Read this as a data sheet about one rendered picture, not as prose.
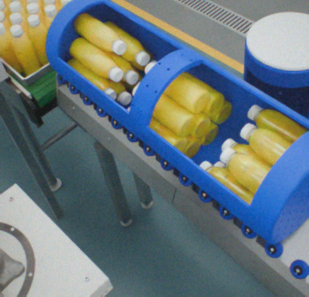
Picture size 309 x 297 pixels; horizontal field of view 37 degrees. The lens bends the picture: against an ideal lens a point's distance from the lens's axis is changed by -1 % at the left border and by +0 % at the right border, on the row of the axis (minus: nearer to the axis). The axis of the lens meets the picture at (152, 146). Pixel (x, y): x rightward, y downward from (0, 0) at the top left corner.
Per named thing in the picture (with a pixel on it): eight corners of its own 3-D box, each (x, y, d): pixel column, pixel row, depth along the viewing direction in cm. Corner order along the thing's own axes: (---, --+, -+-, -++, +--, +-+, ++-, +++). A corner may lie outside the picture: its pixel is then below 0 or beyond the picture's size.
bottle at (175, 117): (192, 136, 124) (145, 103, 134) (201, 114, 121) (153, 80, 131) (175, 140, 119) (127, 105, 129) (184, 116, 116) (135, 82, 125)
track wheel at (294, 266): (310, 269, 106) (314, 267, 107) (294, 257, 108) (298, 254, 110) (301, 284, 108) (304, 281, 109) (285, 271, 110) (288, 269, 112)
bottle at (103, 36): (70, 32, 145) (105, 57, 135) (76, 10, 142) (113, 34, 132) (87, 34, 150) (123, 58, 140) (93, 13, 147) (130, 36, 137)
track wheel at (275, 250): (283, 249, 110) (287, 247, 111) (268, 236, 112) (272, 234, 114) (274, 262, 112) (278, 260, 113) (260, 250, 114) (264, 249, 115)
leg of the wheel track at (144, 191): (146, 211, 234) (127, 131, 185) (138, 204, 237) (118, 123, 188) (155, 204, 236) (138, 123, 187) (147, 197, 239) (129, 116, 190)
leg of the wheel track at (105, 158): (125, 229, 229) (100, 151, 180) (118, 221, 232) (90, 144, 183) (134, 221, 231) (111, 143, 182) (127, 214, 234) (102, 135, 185)
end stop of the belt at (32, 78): (28, 85, 160) (25, 79, 158) (27, 84, 161) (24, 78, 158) (116, 28, 174) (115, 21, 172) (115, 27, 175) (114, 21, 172)
